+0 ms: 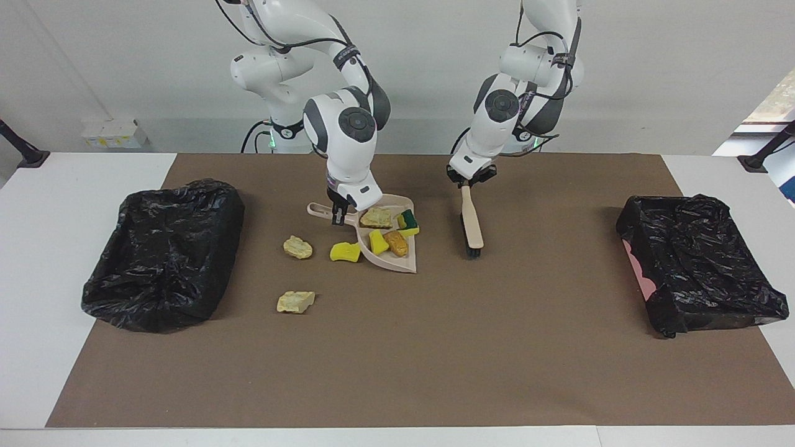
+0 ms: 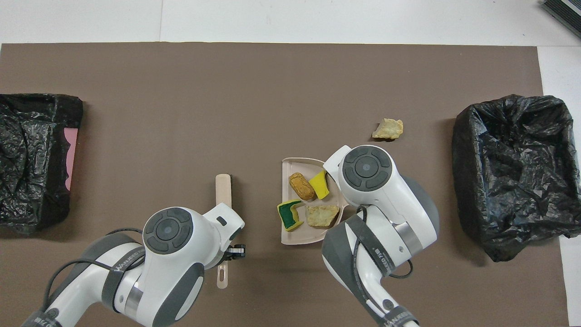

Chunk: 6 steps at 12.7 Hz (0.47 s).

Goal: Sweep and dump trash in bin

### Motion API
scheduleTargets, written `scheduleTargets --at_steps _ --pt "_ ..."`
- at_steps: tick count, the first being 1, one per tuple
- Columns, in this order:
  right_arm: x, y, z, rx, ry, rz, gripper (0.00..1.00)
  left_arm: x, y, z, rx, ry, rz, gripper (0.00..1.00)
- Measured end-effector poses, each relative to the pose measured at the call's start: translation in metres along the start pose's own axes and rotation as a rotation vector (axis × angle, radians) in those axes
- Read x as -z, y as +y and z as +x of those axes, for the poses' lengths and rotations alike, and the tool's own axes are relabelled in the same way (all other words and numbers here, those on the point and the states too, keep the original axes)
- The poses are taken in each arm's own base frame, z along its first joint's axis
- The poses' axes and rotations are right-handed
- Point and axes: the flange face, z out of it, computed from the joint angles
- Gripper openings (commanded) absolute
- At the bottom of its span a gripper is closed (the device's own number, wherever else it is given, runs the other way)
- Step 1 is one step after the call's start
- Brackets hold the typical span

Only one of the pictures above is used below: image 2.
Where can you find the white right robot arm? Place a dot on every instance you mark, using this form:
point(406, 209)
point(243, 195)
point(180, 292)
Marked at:
point(376, 181)

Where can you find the tan foam chunk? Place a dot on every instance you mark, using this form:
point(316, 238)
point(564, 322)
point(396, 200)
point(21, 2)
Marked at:
point(322, 216)
point(388, 129)

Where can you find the beige brush with black bristles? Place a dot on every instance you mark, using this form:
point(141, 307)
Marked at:
point(224, 190)

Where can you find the pink bin with black bag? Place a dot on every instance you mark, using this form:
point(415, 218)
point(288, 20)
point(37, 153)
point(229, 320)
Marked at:
point(27, 181)

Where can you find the brown table mat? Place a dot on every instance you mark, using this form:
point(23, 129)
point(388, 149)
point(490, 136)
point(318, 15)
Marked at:
point(272, 91)

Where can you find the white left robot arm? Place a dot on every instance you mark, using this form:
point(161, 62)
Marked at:
point(181, 236)

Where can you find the wedge yellow sponge piece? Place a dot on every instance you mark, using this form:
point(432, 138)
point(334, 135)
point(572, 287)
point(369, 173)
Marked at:
point(320, 186)

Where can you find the dark grey ribbed device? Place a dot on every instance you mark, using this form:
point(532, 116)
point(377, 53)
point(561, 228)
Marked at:
point(565, 13)

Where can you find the brown cork piece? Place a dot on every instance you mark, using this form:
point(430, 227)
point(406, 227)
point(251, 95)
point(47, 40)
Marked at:
point(302, 186)

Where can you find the notched yellow green sponge piece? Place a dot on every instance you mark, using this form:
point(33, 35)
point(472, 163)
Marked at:
point(290, 218)

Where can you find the bin lined with black bag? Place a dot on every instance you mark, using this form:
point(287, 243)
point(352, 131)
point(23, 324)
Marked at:
point(494, 181)

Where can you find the beige plastic dustpan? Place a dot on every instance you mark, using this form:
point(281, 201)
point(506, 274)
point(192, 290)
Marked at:
point(313, 235)

